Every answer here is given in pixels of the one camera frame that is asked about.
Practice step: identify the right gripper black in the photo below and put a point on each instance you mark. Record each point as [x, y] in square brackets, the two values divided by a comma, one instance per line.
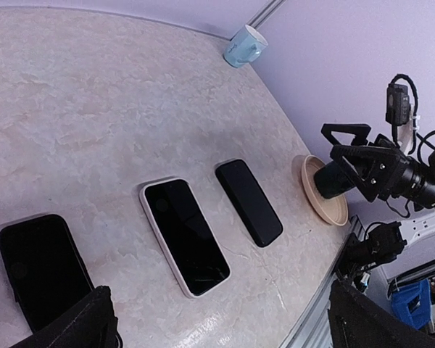
[379, 171]

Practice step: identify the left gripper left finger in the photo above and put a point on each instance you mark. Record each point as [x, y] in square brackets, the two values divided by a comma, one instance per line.
[89, 323]

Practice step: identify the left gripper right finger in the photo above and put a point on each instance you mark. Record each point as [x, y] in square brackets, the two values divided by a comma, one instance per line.
[356, 321]

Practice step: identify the white-edged phone screen up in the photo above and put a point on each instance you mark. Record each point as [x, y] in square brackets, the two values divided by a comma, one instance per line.
[184, 236]

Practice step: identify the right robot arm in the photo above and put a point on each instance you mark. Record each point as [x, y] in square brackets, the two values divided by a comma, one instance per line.
[384, 243]

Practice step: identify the dark green mug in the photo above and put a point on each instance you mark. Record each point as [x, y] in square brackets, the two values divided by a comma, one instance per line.
[331, 181]

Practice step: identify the blue storage bin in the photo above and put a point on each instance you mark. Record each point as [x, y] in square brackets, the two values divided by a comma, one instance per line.
[411, 304]

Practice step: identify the beige plate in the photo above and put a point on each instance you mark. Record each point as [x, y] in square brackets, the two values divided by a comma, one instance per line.
[331, 208]

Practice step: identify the light blue mug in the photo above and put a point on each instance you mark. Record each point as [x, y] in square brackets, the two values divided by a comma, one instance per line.
[245, 47]

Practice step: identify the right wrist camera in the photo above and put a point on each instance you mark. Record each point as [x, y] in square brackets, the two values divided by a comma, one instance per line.
[402, 112]

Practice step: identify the right aluminium frame post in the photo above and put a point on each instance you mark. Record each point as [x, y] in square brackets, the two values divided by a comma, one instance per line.
[265, 13]

